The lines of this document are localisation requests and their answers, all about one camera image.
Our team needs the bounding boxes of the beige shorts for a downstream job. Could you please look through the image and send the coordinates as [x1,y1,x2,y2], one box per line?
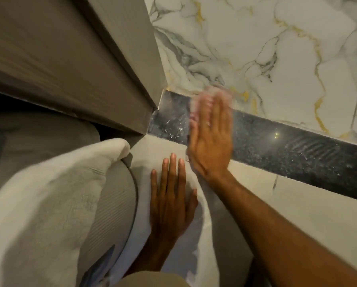
[119,271,193,287]

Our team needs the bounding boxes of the person's right hand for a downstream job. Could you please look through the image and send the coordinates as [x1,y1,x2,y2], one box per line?
[186,86,235,184]

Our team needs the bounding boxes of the person's right forearm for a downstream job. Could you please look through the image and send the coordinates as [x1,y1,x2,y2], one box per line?
[210,172,357,287]

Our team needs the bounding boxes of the white fluffy towel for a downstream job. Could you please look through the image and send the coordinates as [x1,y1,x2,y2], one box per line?
[0,138,131,287]

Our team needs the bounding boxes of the black granite threshold strip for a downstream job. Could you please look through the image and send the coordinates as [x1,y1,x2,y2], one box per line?
[147,89,357,204]

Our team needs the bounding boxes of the grey ribbed mat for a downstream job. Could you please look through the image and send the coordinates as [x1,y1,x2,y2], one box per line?
[75,152,138,287]

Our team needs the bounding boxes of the white smooth cloth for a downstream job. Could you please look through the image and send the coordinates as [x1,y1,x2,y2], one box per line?
[107,136,255,287]

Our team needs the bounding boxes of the grey wooden door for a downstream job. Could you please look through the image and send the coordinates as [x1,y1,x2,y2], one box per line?
[0,0,155,135]

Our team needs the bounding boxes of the grey wooden door frame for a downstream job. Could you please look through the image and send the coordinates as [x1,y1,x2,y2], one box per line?
[68,0,169,110]

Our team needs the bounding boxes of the person's left hand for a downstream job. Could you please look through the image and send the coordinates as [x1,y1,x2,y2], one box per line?
[150,153,199,240]

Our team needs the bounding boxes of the person's left forearm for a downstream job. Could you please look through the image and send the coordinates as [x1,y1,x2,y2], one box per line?
[123,233,180,278]

